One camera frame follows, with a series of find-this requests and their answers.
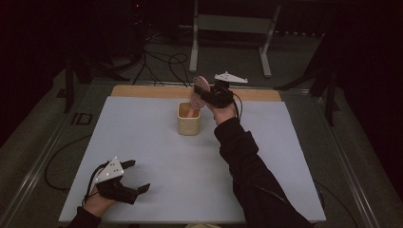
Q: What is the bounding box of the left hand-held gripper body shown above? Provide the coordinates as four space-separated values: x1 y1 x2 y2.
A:
93 156 141 205

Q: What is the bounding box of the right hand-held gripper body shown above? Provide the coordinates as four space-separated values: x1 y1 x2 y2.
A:
205 71 249 109

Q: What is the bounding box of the pink hairbrush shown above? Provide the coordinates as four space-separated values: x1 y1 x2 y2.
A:
184 75 211 119

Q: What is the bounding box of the cream square cup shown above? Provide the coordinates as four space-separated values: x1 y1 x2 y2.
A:
176 101 202 137

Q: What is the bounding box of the person's right hand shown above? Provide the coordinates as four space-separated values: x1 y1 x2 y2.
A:
207 103 239 126

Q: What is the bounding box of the person's left hand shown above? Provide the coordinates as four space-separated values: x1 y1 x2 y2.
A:
83 184 118 219

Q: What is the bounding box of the pale grey table mat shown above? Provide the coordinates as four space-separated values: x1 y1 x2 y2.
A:
58 95 327 224

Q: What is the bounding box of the white metal stand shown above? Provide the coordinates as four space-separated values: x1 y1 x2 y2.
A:
188 0 282 79

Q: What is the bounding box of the dark metal stand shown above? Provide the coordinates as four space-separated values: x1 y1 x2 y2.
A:
275 28 341 127
63 53 131 114

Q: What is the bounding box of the left hand-held gripper cable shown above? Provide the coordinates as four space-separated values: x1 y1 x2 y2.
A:
83 161 110 207

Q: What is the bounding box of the hand-held gripper cable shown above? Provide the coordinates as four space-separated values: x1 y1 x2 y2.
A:
232 92 243 122
83 161 110 207

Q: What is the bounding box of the right hand-held gripper cable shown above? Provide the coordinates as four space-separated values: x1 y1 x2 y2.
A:
232 92 243 122

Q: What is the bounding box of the black floor cable tangle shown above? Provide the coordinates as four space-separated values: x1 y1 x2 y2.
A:
132 50 191 88

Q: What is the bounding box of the metal floor rail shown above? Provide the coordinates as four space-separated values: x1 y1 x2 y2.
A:
281 88 381 228
0 85 96 228

